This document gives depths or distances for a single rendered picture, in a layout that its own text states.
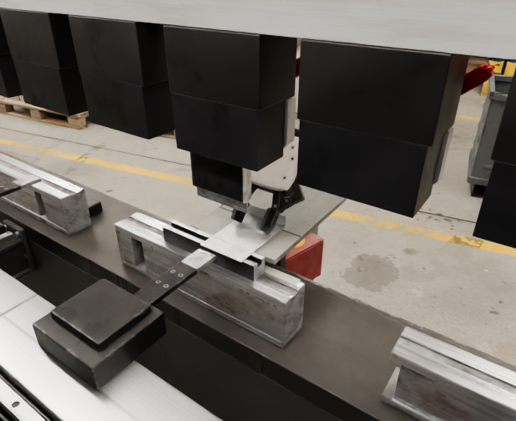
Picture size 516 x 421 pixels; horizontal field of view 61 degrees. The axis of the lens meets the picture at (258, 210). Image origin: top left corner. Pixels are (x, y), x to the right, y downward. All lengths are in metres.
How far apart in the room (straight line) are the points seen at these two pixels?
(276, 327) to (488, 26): 0.49
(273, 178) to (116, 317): 0.33
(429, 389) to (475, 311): 1.68
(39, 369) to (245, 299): 0.30
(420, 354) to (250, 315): 0.26
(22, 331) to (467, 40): 0.61
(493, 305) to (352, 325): 1.64
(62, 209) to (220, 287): 0.44
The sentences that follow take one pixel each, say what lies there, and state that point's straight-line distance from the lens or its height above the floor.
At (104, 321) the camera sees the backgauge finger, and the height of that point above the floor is 1.03.
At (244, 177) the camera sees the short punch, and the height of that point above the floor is 1.14.
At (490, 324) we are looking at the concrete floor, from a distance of 2.26.
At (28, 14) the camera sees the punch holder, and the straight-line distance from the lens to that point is 0.85.
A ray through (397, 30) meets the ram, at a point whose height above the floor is 1.36.
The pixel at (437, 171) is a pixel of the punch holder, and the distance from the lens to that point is 0.52.
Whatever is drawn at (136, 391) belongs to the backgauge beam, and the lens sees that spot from 0.55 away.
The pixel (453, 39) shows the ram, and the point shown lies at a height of 1.35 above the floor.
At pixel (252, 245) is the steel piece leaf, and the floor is 1.00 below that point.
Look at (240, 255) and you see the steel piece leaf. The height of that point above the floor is 1.00.
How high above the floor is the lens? 1.41
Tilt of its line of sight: 30 degrees down
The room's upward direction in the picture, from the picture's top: straight up
